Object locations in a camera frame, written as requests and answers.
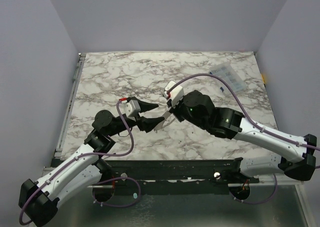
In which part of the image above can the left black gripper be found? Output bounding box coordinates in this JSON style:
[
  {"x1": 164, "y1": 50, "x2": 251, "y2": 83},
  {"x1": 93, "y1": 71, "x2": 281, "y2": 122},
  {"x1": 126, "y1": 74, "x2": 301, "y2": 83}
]
[{"x1": 108, "y1": 96, "x2": 165, "y2": 137}]

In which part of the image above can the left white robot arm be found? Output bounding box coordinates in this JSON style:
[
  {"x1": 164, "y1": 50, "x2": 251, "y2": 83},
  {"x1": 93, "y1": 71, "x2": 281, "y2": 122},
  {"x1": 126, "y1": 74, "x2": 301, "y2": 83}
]
[{"x1": 18, "y1": 97, "x2": 164, "y2": 227}]

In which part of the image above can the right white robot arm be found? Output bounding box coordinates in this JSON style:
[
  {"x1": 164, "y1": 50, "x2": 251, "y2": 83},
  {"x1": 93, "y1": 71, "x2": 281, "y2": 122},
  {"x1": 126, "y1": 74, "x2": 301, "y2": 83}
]
[{"x1": 167, "y1": 90, "x2": 316, "y2": 183}]

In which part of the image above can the clear plastic organizer box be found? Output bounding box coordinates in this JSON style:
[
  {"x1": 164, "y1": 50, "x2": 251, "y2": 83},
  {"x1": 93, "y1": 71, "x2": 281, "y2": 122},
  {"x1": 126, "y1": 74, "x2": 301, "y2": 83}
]
[{"x1": 208, "y1": 62, "x2": 247, "y2": 93}]

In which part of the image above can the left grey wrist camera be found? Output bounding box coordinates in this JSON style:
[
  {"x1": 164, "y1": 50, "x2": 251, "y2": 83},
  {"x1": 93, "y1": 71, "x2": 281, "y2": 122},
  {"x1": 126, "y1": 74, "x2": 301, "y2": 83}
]
[{"x1": 124, "y1": 99, "x2": 141, "y2": 120}]

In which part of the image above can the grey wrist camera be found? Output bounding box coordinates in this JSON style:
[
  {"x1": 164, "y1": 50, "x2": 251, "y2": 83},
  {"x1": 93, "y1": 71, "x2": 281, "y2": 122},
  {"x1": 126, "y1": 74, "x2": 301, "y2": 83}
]
[
  {"x1": 163, "y1": 80, "x2": 184, "y2": 108},
  {"x1": 124, "y1": 99, "x2": 141, "y2": 120}
]

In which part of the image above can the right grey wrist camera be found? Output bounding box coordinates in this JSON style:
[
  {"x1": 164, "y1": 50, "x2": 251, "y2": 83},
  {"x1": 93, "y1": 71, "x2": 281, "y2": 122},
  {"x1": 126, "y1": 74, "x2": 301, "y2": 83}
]
[{"x1": 163, "y1": 80, "x2": 184, "y2": 108}]

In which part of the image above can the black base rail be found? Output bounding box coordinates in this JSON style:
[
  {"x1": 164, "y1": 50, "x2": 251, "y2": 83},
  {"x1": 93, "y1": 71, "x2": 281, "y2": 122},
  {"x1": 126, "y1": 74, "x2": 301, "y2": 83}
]
[{"x1": 96, "y1": 158, "x2": 259, "y2": 196}]

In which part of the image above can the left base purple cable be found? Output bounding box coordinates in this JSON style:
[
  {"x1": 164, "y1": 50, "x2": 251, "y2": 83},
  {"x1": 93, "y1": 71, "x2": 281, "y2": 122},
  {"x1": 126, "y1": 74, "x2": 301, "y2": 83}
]
[{"x1": 92, "y1": 176, "x2": 142, "y2": 208}]

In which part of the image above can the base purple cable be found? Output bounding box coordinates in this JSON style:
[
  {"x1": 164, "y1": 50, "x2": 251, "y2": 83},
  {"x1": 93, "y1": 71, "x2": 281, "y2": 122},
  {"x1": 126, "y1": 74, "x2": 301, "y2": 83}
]
[
  {"x1": 92, "y1": 176, "x2": 142, "y2": 208},
  {"x1": 233, "y1": 173, "x2": 281, "y2": 205}
]

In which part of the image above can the metal side rail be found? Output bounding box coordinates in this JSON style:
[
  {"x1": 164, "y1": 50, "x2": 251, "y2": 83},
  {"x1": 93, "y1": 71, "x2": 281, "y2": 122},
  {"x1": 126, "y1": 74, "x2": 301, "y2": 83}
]
[{"x1": 53, "y1": 53, "x2": 87, "y2": 159}]

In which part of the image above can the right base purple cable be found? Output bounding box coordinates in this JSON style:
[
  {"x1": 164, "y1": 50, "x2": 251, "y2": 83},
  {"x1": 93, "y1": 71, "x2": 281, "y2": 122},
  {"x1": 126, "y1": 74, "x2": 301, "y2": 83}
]
[{"x1": 233, "y1": 173, "x2": 281, "y2": 205}]

